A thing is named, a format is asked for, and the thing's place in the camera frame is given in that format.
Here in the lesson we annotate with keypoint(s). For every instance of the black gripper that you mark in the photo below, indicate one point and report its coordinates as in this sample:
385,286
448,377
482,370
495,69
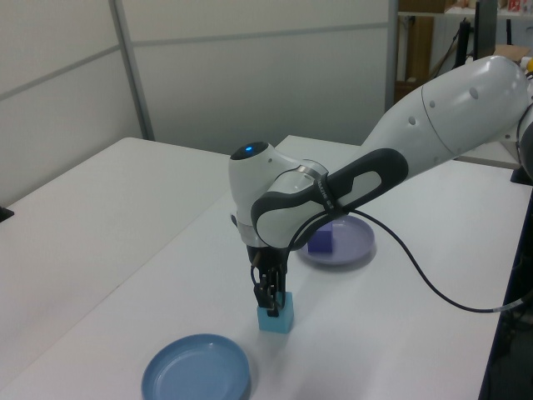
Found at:
268,259

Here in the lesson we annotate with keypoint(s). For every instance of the light blue cube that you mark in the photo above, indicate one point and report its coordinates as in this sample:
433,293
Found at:
277,323

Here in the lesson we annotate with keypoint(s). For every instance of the purple cube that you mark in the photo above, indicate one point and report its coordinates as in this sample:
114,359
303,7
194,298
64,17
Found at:
322,243

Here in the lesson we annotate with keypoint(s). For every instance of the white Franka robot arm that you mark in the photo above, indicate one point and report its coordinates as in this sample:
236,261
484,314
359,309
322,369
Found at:
449,108

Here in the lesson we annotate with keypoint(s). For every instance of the purple plate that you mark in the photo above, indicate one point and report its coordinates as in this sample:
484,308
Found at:
354,246

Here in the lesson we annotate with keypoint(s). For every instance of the blue plate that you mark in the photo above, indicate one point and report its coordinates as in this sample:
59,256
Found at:
195,371

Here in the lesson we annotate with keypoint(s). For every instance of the tall cardboard box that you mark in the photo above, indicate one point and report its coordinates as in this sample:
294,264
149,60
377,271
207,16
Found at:
419,48

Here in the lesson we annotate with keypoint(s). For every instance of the black monitor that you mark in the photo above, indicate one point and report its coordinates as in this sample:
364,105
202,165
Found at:
486,29

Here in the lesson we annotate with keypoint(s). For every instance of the flat cardboard sheet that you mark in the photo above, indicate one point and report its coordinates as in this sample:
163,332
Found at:
514,52

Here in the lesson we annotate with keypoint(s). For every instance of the grey partition post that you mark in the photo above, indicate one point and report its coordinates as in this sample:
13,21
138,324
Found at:
133,71
393,50

